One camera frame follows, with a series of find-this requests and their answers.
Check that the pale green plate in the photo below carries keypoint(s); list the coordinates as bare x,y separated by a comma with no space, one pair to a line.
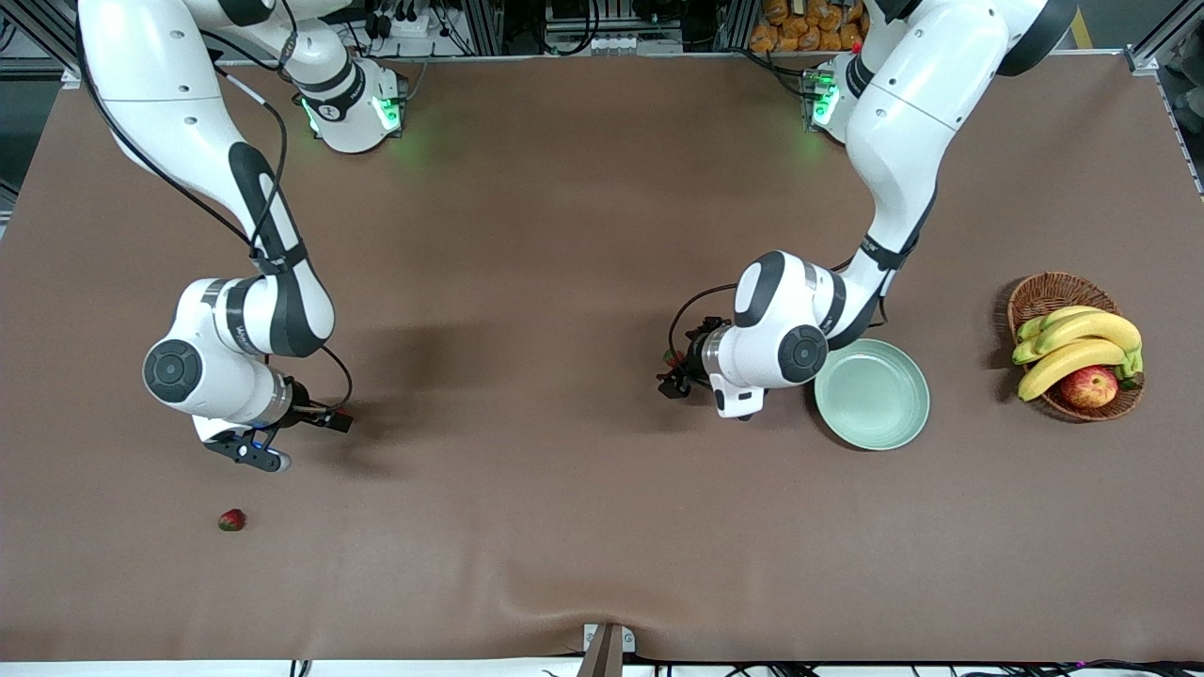
875,404

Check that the green tipped banana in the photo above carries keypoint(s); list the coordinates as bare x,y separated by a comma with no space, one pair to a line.
1025,353

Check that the aluminium frame rail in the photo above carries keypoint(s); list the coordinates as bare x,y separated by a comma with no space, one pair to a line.
1152,61
70,77

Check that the white power strip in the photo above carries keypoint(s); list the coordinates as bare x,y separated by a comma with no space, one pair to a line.
409,23

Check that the greenish yellow banana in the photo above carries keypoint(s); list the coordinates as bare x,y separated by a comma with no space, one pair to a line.
1030,329

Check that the red apple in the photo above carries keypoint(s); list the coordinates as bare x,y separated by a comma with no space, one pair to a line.
1089,387

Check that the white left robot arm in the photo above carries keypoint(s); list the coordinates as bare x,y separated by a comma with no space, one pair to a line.
912,103

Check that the large yellow banana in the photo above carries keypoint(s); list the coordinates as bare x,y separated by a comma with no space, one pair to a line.
1091,329

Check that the brown table cover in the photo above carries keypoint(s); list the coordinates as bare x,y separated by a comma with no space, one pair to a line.
602,527

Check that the brown wicker basket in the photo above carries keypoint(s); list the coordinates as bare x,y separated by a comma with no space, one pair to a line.
1053,291

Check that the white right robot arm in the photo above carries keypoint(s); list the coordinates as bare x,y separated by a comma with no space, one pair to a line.
160,85

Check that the pile of orange packaged buns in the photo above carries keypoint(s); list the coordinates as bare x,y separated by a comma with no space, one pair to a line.
800,28

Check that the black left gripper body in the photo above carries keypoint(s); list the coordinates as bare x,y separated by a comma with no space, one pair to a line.
694,360

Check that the aluminium frame post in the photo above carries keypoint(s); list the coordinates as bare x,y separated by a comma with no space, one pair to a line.
738,23
484,28

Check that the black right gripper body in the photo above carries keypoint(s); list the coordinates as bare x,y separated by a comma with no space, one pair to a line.
303,407

